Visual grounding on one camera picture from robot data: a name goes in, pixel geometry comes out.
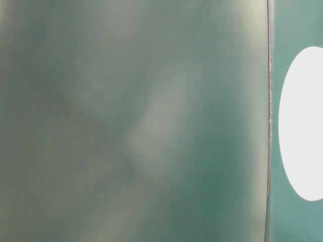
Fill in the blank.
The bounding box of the white round bowl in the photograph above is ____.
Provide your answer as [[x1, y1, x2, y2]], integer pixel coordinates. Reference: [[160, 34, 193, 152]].
[[278, 46, 322, 201]]

